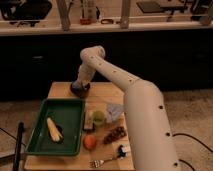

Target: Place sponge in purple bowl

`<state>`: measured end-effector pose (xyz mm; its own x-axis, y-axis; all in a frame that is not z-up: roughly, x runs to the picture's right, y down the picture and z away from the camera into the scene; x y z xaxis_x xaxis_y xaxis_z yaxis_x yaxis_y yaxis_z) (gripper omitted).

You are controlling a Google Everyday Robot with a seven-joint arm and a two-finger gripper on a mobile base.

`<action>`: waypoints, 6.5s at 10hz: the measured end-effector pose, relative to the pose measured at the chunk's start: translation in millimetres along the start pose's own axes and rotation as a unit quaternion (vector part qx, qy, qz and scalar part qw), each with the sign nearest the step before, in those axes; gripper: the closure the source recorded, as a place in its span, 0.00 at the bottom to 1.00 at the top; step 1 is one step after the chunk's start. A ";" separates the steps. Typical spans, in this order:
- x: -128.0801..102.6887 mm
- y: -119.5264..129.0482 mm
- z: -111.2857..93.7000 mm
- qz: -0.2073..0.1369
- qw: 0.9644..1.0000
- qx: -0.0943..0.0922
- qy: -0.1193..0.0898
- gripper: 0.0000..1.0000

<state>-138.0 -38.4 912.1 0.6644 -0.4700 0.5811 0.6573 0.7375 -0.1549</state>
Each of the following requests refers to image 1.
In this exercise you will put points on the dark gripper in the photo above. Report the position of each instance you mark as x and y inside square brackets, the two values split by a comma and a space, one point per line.
[78, 85]

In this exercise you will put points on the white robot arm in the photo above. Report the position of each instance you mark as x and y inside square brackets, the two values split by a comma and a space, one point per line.
[148, 126]

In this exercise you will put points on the dark purple bowl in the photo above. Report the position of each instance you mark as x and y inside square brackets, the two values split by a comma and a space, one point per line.
[81, 93]

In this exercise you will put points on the green plastic tray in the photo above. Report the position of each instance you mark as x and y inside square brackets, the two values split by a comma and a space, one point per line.
[68, 116]

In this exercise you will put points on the green cup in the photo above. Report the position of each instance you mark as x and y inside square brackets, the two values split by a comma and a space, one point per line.
[98, 118]

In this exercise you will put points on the clear plastic bag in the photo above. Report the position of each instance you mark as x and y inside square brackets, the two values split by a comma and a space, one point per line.
[113, 112]

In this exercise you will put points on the yellow corn cob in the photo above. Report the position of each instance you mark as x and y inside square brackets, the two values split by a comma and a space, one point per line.
[56, 136]

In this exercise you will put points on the orange tomato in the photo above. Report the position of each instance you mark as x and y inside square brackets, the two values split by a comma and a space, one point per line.
[90, 142]

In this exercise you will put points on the brown grape bunch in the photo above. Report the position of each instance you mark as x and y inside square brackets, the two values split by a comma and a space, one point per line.
[114, 135]

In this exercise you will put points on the wooden board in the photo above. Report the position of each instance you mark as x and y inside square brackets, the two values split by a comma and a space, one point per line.
[100, 95]

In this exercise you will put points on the black pole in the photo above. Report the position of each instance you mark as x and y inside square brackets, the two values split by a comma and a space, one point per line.
[17, 154]

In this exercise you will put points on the black and white small toy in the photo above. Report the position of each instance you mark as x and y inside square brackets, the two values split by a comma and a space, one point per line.
[122, 151]

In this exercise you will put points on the black office chair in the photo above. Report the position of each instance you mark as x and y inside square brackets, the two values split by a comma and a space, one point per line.
[30, 12]

